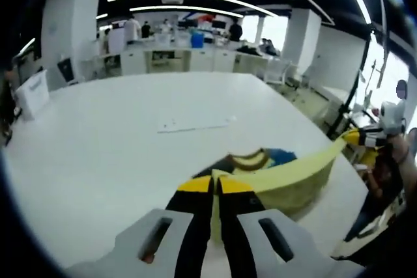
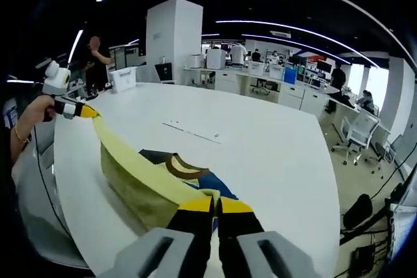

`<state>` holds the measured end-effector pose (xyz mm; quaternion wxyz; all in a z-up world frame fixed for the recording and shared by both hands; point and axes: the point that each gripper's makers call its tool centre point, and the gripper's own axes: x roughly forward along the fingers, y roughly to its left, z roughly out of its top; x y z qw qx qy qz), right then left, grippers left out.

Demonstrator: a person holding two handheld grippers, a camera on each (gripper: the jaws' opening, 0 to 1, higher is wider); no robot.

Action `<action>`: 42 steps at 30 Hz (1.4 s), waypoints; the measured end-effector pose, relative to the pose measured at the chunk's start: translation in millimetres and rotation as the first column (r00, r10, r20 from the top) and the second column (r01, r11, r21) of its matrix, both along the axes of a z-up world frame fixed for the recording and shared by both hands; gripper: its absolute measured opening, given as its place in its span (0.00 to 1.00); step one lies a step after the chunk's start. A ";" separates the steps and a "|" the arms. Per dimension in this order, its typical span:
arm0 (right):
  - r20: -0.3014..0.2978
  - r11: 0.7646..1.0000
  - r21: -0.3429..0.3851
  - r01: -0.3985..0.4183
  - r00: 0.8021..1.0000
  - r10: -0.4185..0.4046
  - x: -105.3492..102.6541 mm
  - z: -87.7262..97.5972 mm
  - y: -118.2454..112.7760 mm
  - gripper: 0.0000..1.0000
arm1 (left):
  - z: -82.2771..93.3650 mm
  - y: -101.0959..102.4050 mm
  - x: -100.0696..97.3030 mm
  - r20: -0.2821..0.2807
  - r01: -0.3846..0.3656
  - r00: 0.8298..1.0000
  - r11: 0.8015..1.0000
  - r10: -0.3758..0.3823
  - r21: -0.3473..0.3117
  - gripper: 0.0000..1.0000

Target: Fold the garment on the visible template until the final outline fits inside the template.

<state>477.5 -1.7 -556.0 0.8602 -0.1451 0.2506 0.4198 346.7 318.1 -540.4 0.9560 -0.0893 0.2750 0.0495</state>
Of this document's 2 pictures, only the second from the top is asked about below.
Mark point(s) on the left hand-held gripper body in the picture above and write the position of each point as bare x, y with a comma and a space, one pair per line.
57, 82

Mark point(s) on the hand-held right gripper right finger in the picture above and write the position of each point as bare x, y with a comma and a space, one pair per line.
247, 245

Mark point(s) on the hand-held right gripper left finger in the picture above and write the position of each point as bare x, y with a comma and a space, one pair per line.
182, 242

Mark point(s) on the yellow garment with coloured sleeves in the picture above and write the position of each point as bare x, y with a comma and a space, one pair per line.
137, 174

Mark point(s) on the person's left hand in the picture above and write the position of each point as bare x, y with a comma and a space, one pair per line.
36, 110

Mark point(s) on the white storage bin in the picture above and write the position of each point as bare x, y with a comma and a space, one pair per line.
123, 79

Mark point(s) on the black board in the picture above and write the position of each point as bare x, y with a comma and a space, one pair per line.
164, 73

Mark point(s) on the white square column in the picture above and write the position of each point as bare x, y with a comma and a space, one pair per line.
397, 95
174, 37

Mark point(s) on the small white box appliance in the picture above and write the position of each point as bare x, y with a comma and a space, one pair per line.
196, 61

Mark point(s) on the large white box appliance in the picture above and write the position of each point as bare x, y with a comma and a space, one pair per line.
215, 58

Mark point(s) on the white cabinet counter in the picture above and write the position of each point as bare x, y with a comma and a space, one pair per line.
293, 95

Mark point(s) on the white mesh office chair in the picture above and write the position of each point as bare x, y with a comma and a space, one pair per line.
361, 125

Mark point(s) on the blue box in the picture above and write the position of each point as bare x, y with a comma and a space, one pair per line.
290, 75

